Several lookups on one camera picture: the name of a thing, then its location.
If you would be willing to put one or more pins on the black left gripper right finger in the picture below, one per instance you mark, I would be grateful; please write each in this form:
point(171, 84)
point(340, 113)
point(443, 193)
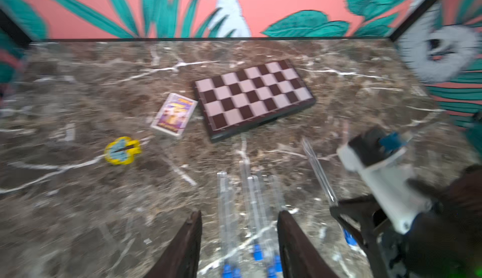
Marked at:
point(299, 258)

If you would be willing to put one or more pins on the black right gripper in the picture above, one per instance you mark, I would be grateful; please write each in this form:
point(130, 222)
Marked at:
point(367, 223)

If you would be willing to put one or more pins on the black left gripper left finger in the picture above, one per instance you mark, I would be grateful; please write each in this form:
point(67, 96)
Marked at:
point(181, 257)

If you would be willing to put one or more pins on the clear test tube blue stopper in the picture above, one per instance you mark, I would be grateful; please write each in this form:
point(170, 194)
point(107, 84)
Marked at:
point(279, 205)
point(225, 215)
point(263, 249)
point(320, 173)
point(245, 173)

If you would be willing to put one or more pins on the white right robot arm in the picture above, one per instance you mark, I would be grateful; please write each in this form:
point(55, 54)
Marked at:
point(446, 240)

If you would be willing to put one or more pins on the brown checkered chess board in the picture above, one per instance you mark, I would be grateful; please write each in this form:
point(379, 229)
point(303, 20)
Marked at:
point(236, 102)

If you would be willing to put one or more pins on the black frame post right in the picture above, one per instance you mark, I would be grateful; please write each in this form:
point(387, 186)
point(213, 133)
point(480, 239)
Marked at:
point(417, 9)

